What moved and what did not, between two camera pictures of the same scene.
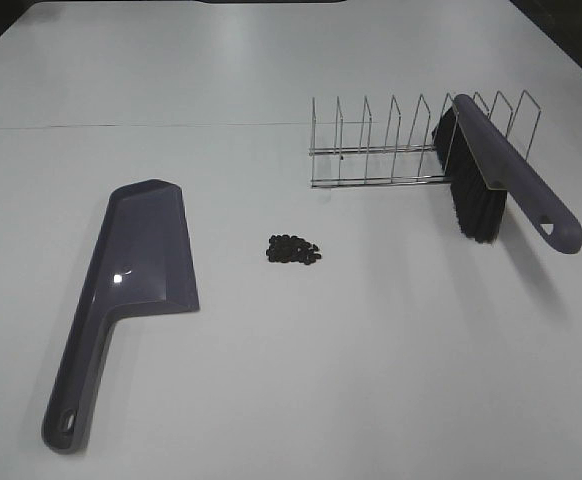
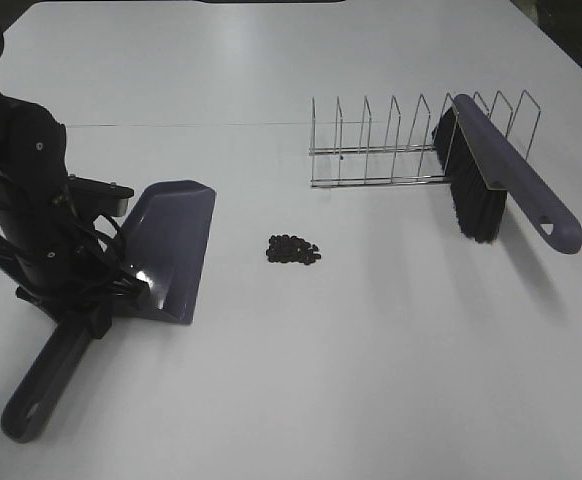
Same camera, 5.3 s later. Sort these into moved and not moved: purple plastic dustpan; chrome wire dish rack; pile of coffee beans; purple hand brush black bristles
Moved: purple plastic dustpan
Not moved: chrome wire dish rack; purple hand brush black bristles; pile of coffee beans
